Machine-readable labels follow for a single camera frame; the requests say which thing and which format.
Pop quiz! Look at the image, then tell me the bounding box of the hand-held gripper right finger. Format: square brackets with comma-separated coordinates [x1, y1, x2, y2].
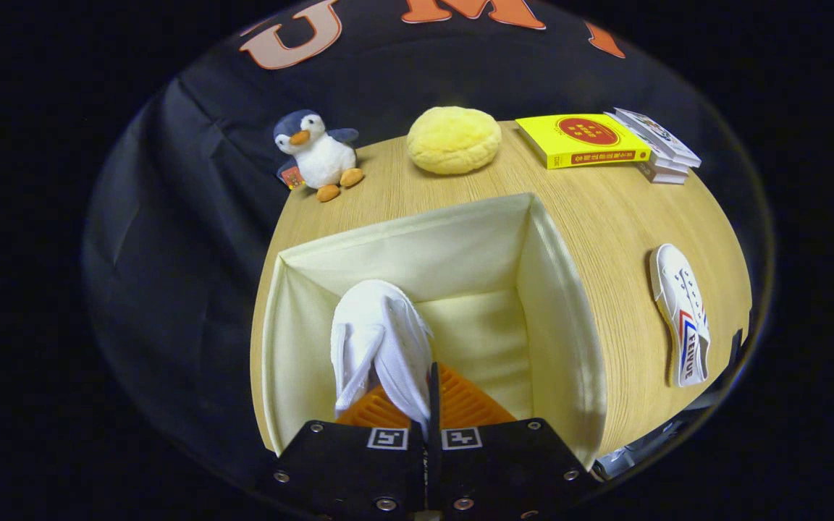
[426, 362, 600, 521]

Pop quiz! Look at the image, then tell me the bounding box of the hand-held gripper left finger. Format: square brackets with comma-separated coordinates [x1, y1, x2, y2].
[272, 384, 429, 521]

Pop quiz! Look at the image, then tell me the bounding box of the white canvas shoe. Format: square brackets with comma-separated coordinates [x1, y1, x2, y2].
[330, 279, 434, 439]
[649, 243, 712, 389]

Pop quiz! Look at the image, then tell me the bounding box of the cream fabric storage box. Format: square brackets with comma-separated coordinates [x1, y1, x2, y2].
[250, 192, 608, 470]

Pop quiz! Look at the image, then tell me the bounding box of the yellow round plush cushion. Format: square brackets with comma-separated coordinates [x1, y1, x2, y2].
[407, 106, 503, 176]

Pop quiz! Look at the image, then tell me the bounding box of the penguin plush toy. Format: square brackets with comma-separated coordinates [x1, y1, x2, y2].
[273, 109, 366, 203]

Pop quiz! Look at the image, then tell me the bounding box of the thick yellow book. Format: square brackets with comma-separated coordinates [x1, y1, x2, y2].
[515, 113, 652, 171]

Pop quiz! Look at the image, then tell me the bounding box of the white paperback book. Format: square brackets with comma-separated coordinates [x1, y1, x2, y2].
[636, 161, 687, 185]
[604, 111, 691, 174]

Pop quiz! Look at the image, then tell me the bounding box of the white book illustrated cover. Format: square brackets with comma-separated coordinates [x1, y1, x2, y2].
[614, 107, 702, 169]

